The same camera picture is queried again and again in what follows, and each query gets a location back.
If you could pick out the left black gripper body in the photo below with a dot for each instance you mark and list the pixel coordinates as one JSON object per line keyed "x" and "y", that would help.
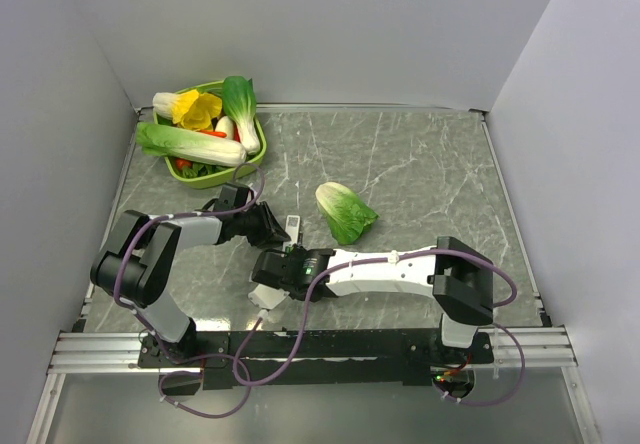
{"x": 253, "y": 224}

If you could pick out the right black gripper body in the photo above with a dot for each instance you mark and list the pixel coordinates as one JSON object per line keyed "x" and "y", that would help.
{"x": 298, "y": 251}

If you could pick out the long white remote control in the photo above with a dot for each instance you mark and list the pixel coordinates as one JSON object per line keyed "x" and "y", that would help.
{"x": 293, "y": 230}

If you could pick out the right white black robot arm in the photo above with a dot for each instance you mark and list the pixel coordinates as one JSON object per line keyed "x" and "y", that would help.
{"x": 457, "y": 277}

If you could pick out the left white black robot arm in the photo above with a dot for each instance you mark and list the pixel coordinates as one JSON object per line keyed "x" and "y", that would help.
{"x": 134, "y": 264}

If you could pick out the green napa cabbage half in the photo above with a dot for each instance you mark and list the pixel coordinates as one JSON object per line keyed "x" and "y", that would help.
{"x": 347, "y": 215}

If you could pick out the red chili pepper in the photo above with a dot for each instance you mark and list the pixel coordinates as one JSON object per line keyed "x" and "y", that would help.
{"x": 214, "y": 133}

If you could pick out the white radish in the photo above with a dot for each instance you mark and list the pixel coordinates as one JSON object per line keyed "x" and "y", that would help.
{"x": 225, "y": 125}

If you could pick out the long green white cabbage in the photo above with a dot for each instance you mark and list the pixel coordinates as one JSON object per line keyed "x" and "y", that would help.
{"x": 162, "y": 140}

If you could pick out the green white bok choy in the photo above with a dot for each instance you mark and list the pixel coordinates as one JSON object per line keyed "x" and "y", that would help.
{"x": 239, "y": 104}

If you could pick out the yellow leafed cabbage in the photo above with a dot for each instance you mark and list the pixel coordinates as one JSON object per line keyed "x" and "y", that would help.
{"x": 191, "y": 110}

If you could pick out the green plastic basket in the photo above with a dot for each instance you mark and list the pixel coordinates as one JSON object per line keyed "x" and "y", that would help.
{"x": 198, "y": 175}

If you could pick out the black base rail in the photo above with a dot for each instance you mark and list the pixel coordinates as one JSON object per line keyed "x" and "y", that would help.
{"x": 406, "y": 356}

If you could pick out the aluminium frame rail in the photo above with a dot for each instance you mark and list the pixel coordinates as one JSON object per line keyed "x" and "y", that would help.
{"x": 118, "y": 353}

